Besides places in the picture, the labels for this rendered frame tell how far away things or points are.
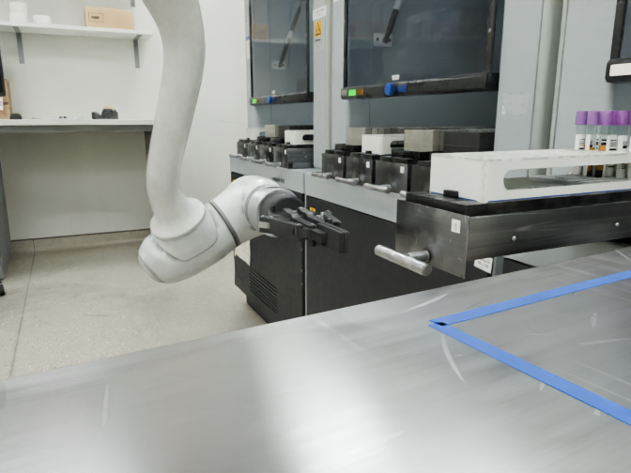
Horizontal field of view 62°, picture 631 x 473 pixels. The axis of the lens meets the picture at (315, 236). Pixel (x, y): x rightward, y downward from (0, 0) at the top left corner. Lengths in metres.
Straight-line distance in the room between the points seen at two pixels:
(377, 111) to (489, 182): 1.10
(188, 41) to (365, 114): 0.93
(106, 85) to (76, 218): 0.95
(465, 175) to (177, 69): 0.45
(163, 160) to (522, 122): 0.66
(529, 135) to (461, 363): 0.88
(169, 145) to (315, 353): 0.69
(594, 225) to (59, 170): 3.63
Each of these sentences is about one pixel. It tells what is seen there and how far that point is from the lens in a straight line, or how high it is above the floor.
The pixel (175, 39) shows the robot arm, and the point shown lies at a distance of 0.82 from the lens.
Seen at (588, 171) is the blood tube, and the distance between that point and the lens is 0.84.
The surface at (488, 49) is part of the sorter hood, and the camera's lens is 1.13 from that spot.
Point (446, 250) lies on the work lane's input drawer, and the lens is 0.61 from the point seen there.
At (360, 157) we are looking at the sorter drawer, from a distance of 1.39.
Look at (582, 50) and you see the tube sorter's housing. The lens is 1.01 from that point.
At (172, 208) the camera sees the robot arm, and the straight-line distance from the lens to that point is 0.91.
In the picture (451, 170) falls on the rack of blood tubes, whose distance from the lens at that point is 0.65.
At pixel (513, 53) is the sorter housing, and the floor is 1.03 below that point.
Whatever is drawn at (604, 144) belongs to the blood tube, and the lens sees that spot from 0.83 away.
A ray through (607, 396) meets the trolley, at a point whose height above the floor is 0.82.
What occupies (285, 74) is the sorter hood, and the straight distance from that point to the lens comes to 2.04.
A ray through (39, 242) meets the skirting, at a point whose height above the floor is 0.07.
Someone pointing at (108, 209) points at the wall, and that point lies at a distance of 4.05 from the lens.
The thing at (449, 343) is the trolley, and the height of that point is 0.82.
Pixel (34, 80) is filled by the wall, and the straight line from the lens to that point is 4.00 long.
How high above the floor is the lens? 0.91
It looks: 13 degrees down
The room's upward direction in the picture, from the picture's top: straight up
